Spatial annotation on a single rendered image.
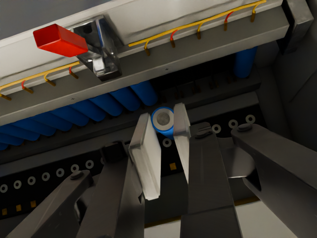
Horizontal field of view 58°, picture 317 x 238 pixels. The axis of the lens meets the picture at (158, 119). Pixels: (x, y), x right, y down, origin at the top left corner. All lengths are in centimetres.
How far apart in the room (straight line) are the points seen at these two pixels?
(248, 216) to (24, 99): 19
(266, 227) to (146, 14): 16
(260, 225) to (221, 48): 13
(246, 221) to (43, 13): 19
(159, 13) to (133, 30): 2
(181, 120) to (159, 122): 4
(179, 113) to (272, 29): 10
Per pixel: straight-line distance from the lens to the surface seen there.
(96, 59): 20
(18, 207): 42
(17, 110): 26
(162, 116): 19
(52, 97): 25
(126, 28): 22
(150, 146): 16
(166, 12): 21
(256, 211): 20
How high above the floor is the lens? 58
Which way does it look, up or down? level
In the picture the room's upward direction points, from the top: 164 degrees clockwise
